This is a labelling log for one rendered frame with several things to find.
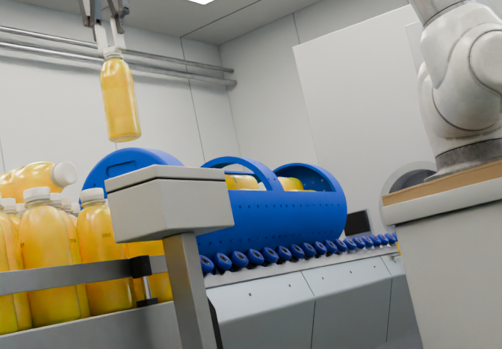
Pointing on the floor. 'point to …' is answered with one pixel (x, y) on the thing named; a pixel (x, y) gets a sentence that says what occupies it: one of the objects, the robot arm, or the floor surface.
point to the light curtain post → (414, 33)
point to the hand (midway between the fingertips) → (110, 38)
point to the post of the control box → (189, 291)
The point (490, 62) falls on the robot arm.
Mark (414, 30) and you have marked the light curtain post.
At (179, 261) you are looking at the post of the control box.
